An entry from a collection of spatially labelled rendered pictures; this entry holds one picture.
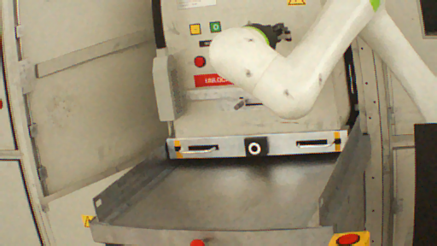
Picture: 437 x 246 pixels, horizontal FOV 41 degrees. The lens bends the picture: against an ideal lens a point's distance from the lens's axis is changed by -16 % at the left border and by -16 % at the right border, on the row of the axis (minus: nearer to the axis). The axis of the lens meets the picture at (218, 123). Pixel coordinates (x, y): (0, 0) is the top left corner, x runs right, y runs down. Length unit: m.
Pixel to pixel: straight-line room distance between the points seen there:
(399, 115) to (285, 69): 0.77
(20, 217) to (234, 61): 1.66
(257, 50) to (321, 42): 0.14
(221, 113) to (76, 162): 0.46
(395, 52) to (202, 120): 0.66
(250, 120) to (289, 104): 0.62
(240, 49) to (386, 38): 0.47
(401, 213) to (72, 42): 1.19
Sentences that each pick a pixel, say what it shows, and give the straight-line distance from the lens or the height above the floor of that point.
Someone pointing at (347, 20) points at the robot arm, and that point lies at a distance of 1.42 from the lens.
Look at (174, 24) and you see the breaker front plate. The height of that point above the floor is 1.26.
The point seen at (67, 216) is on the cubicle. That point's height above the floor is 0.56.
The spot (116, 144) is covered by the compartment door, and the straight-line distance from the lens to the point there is 2.07.
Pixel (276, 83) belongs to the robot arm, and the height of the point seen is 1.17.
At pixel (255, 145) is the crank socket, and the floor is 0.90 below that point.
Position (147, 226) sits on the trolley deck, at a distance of 1.57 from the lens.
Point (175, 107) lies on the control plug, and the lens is 1.86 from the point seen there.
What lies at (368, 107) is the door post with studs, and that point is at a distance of 2.02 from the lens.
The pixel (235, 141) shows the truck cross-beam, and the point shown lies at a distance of 1.92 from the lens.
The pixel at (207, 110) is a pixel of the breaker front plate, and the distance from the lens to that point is 1.93.
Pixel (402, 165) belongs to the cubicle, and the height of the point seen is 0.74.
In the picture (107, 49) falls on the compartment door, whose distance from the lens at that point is 2.01.
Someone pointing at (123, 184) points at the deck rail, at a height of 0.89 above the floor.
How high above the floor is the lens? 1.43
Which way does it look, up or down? 14 degrees down
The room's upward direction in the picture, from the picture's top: 8 degrees counter-clockwise
